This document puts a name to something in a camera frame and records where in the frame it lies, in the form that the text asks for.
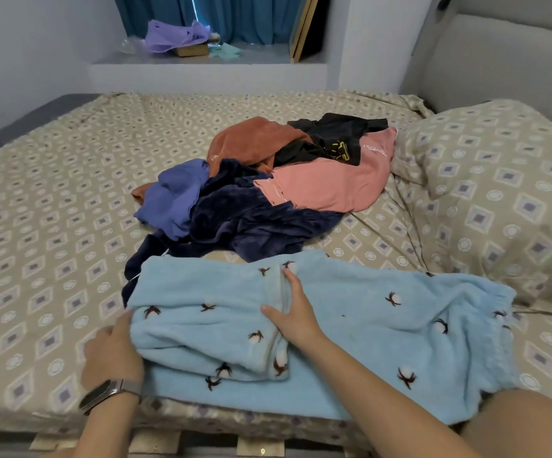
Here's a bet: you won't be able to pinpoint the pink shirt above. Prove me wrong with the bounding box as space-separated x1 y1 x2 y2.
254 125 399 214

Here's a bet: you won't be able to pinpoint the black garment yellow print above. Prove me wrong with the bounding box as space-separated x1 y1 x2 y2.
273 112 390 170

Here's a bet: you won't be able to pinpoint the purple-blue garment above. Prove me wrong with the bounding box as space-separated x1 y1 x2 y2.
133 158 212 242

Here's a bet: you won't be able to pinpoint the grey upholstered headboard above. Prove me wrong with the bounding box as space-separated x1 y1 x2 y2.
400 0 552 139

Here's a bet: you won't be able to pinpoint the grey band wristwatch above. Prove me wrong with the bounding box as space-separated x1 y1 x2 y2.
77 377 145 418

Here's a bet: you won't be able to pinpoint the small wooden box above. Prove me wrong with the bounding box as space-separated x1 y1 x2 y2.
173 43 211 59

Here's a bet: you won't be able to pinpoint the navy velvet garment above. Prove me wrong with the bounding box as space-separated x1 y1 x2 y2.
120 159 346 307

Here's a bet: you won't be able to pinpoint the rust brown garment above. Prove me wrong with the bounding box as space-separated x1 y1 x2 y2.
129 116 313 206

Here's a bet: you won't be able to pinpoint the blue curtain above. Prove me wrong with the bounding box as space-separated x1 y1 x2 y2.
112 0 308 46

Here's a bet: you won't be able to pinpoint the bed with patterned beige sheet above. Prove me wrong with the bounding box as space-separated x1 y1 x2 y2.
0 0 552 458

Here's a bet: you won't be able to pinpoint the person's right hand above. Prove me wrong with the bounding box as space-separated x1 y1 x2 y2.
259 268 327 354

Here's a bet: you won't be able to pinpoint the teal small item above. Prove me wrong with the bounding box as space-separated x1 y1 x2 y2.
206 43 243 62

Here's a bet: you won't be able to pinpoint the patterned beige pillow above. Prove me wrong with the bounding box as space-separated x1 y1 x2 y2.
392 98 552 306

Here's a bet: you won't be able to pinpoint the clear plastic bag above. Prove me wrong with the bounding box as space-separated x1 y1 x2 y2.
115 35 143 56

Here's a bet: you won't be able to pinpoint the person's right forearm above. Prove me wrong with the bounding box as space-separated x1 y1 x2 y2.
304 329 497 458

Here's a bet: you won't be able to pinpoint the leaning wooden picture frames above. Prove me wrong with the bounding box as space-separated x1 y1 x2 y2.
288 0 332 64

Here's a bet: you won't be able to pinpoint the purple cloth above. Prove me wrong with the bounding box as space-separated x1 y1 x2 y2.
143 18 213 55

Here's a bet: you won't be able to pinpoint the person's left hand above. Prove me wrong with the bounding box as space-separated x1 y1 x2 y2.
80 308 147 392

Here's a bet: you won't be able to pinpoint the light blue fleece pajama pants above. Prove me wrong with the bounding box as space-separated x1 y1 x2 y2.
128 247 520 427

